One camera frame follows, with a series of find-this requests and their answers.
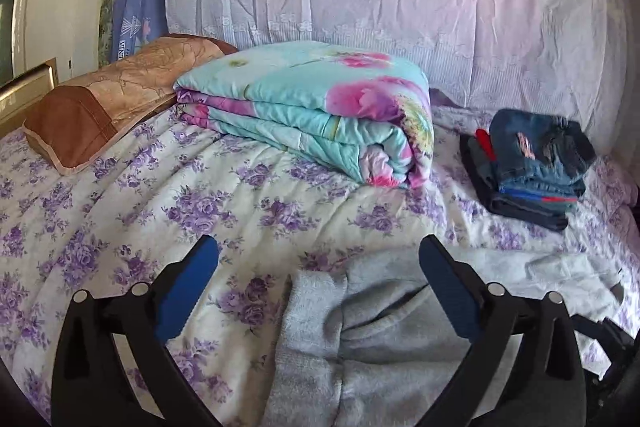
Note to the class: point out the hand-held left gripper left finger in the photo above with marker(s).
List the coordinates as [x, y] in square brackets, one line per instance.
[187, 287]

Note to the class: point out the grey sweatshirt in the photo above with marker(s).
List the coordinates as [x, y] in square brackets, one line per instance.
[380, 357]

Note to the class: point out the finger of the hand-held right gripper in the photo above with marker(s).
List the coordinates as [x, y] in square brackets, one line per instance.
[607, 339]

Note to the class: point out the gold trimmed furniture panel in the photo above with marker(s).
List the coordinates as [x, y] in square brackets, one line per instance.
[25, 92]

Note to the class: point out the folded blue jeans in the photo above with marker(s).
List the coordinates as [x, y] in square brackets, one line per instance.
[535, 142]

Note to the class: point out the brown satin pillow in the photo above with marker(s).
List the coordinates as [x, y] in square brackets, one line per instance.
[110, 92]

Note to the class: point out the green patterned cloth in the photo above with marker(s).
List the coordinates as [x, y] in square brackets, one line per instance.
[111, 7]

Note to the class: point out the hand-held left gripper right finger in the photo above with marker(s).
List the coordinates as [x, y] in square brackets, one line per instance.
[447, 292]

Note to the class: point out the folded dark pants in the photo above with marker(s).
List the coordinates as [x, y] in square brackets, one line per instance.
[525, 214]

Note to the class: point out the purple floral bedspread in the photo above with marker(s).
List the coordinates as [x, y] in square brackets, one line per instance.
[150, 187]

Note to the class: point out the folded turquoise floral quilt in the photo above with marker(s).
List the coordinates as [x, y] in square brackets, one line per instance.
[300, 107]

